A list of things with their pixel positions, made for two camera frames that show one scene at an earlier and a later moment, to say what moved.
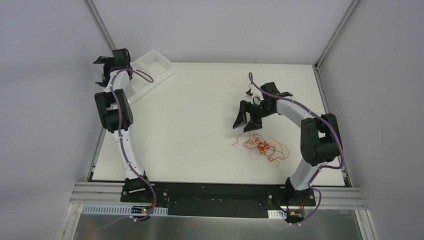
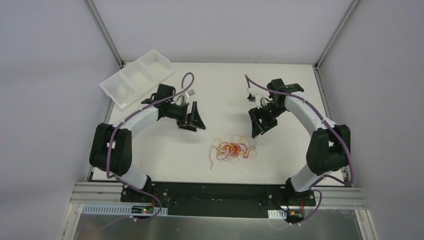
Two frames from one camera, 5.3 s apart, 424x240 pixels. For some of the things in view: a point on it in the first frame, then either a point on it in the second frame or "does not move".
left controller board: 142,209 does not move
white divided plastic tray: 147,71 does not move
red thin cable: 262,146 to 235,148
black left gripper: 108,67 to 189,116
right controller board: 294,216 does not move
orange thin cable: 268,147 to 226,150
